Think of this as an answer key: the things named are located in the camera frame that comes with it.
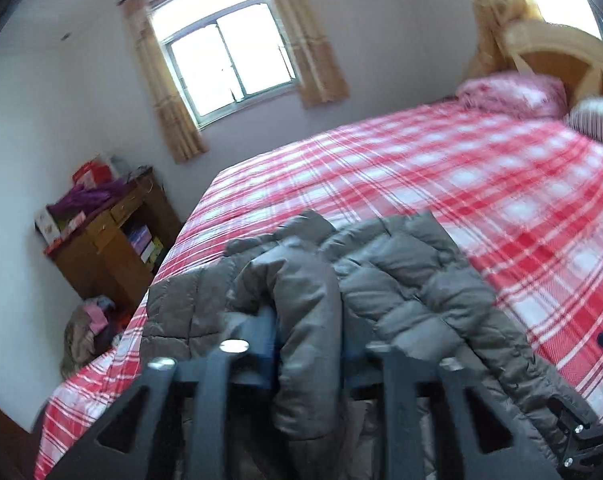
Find sliding window with green frame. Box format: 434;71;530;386
149;0;301;127

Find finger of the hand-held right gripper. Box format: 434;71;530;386
554;394;603;480

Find books in desk shelf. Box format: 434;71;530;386
123;221;166;267

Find white cardboard box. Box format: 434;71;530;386
34;204;63;247

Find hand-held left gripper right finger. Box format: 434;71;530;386
342;330;562;480

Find grey puffer jacket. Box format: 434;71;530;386
142;209;599;480

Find light wooden headboard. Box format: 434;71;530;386
501;20;603;126

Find brown wooden desk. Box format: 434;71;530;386
44;167;184;312

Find pile of clothes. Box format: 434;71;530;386
60;296;133;382

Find bed with red plaid sheet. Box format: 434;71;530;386
32;100;603;480

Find striped pillow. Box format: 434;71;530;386
564;96;603;152

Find red cardboard box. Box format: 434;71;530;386
72;159;116;187

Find pink floral quilt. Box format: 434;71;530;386
455;72;567;120

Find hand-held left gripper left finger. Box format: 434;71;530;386
46;307;282;480

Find purple cloth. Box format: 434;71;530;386
48;180;135;219

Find beige curtain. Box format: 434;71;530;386
259;0;351;109
120;0;209;164

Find tied yellow curtain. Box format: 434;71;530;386
461;0;542;79

